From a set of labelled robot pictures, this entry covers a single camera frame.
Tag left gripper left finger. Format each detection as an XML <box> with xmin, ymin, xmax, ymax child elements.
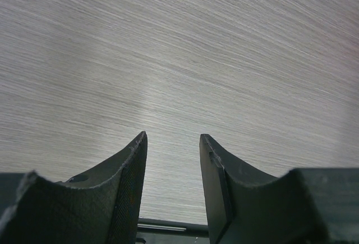
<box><xmin>1</xmin><ymin>132</ymin><xmax>148</xmax><ymax>243</ymax></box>

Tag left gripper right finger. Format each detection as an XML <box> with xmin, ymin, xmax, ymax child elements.
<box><xmin>199</xmin><ymin>134</ymin><xmax>358</xmax><ymax>243</ymax></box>

